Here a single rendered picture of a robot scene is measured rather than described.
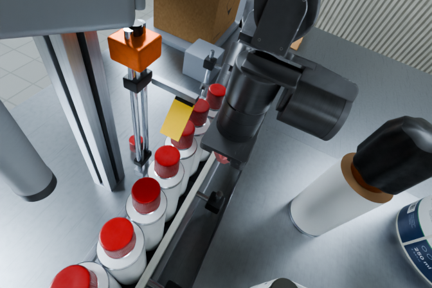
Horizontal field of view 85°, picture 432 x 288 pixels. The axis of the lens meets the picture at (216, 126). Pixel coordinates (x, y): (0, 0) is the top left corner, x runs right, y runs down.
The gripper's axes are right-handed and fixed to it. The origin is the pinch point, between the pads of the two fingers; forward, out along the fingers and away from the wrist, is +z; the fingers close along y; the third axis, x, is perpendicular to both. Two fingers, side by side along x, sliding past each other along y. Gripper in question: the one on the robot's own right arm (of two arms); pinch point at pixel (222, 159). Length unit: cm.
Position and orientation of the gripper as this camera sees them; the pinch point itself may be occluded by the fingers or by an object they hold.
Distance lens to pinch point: 40.2
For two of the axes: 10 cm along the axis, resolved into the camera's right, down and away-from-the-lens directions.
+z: -1.9, 6.1, 7.7
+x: -9.0, -4.2, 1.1
